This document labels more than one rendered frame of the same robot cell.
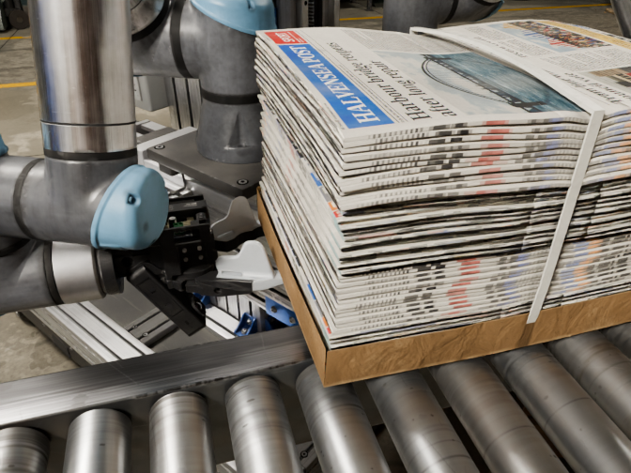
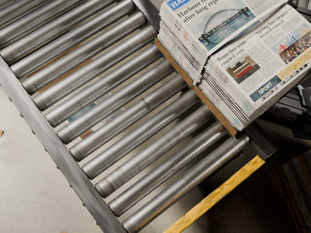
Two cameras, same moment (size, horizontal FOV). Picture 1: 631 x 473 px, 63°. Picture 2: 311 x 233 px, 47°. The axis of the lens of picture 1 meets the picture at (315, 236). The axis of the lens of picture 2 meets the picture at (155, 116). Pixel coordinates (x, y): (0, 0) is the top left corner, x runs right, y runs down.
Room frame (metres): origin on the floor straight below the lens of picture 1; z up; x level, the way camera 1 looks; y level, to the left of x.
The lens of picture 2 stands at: (0.01, -0.53, 1.82)
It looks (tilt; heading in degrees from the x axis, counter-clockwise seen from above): 71 degrees down; 57
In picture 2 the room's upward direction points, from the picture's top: 12 degrees clockwise
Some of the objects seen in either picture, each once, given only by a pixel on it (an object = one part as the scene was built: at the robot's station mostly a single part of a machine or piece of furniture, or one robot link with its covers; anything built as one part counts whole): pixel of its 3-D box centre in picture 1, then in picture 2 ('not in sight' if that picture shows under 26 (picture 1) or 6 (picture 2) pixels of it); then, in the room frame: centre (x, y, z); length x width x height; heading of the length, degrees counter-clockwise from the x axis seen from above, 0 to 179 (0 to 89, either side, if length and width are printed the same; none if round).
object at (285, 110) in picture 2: not in sight; (283, 110); (0.57, -0.36, 0.82); 0.09 x 0.03 x 0.06; 134
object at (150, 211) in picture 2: not in sight; (188, 180); (0.22, -0.44, 0.77); 0.47 x 0.05 x 0.05; 16
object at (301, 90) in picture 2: not in sight; (305, 92); (0.67, -0.33, 0.82); 0.09 x 0.03 x 0.06; 79
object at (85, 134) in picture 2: not in sight; (91, 109); (0.05, 0.16, 0.00); 0.37 x 0.29 x 0.01; 106
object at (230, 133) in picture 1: (241, 114); not in sight; (0.78, 0.11, 0.87); 0.15 x 0.15 x 0.10
